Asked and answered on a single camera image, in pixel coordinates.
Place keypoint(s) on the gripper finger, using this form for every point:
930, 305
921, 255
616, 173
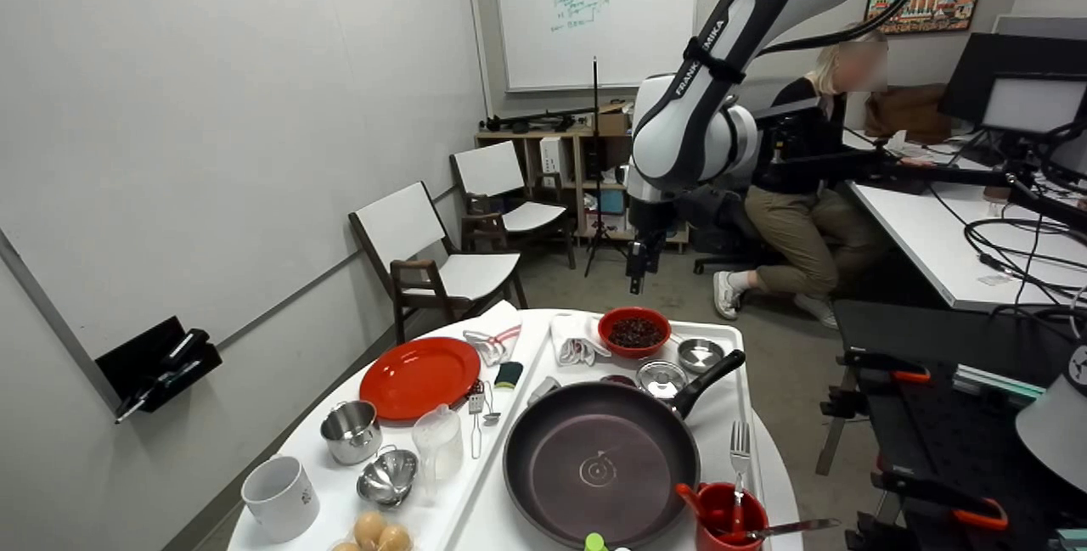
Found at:
635, 278

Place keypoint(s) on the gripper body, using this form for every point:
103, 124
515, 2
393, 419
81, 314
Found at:
652, 224

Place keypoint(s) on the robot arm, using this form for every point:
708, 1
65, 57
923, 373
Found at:
709, 122

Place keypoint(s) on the white towel with red stripes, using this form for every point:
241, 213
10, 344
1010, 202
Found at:
497, 337

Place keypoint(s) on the black frying pan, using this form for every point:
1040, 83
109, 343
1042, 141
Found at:
599, 466

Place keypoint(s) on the red bowl of beans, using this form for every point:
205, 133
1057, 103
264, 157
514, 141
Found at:
634, 333

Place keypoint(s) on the black office chair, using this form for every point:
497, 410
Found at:
722, 228

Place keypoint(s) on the crumpled white cloth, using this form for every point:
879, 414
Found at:
573, 339

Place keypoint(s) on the small steel bowl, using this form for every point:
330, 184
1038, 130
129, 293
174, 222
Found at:
700, 355

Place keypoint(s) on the wooden shelf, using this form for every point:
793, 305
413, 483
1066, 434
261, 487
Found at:
565, 165

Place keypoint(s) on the cardboard box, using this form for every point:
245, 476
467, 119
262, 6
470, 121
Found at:
613, 120

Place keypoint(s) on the grey utensil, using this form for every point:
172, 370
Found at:
542, 390

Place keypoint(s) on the person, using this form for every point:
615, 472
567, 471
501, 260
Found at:
798, 211

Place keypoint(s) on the dark green sponge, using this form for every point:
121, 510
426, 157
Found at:
509, 374

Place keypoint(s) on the white tray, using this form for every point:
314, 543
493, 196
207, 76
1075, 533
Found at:
340, 525
722, 415

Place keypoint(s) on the white wooden chair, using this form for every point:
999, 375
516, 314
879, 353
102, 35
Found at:
492, 171
408, 233

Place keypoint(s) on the silver fork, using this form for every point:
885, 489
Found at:
740, 445

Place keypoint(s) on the metal measuring spoons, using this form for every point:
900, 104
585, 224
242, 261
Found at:
476, 405

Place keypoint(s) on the whiteboard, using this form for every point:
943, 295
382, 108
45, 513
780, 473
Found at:
594, 8

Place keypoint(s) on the orange plate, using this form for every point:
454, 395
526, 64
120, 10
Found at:
419, 378

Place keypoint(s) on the clear plastic measuring cup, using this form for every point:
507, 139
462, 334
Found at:
438, 446

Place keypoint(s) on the red mug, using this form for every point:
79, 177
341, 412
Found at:
722, 525

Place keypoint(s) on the green bottle cap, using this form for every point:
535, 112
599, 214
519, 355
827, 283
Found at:
595, 542

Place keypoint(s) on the white desk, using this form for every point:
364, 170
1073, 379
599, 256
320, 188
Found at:
926, 245

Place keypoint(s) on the brown bag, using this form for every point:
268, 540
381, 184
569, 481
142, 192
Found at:
913, 114

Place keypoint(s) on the orange clamp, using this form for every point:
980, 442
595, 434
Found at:
977, 519
909, 376

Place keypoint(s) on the silver knife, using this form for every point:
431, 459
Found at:
790, 527

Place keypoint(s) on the steel strainer bowl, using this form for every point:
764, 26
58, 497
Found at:
387, 478

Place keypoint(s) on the steel cup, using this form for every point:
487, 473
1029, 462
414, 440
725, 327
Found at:
350, 432

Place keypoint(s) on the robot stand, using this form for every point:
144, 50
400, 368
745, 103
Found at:
951, 415

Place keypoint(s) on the brown egg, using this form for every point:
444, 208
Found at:
395, 538
345, 547
369, 528

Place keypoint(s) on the monitor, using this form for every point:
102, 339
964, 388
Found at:
1010, 67

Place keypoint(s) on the white mug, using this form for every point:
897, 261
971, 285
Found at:
280, 500

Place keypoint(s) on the black marker holder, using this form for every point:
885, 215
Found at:
144, 364

